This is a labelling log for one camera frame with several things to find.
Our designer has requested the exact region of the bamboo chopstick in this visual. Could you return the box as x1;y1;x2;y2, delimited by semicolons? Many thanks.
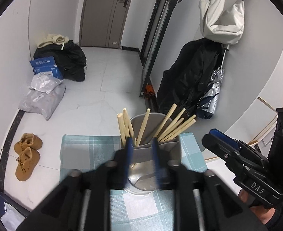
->
158;117;184;141
162;115;196;141
158;108;186;141
136;109;150;146
123;108;136;145
165;119;196;141
153;104;177;138
117;113;126;147

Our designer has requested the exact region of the white utensil holder cup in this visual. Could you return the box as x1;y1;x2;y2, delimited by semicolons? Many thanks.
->
125;113;181;195

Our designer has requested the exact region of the white shoulder bag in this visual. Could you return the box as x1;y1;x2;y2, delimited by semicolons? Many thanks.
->
199;0;245;45

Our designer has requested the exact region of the person's right hand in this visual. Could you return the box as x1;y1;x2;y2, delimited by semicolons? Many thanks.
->
238;189;276;224

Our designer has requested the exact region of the silver folded umbrella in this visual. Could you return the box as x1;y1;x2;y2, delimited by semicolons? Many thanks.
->
196;44;230;119

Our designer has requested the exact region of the teal plaid table mat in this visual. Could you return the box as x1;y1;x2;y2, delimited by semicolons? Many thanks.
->
60;132;207;230

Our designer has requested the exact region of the black hanging coat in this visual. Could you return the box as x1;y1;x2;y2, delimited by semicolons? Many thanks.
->
156;38;223;119

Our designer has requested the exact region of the tan suede shoe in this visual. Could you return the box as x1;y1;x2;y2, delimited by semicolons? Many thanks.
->
14;133;43;154
15;147;41;182

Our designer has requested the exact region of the black jacket pile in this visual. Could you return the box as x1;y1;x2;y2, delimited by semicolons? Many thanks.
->
33;40;87;82

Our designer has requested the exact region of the grey plastic parcel bag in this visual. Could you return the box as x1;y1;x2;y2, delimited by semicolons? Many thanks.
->
18;84;66;121

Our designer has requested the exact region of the white plastic parcel bag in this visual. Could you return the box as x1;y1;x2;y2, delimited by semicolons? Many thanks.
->
29;73;63;94

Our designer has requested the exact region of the blue cardboard box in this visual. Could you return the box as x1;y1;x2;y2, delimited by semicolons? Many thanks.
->
30;56;64;80

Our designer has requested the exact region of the cream knitted garment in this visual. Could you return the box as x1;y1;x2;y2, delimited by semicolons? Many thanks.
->
37;34;69;50

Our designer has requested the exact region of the dark blue paper bag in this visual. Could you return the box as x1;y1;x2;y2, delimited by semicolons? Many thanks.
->
0;192;30;219

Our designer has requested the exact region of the grey entrance door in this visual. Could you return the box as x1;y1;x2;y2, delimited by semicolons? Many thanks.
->
79;0;131;49

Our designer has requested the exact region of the black framed mirror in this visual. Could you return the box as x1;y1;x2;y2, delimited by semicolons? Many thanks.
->
139;0;182;97

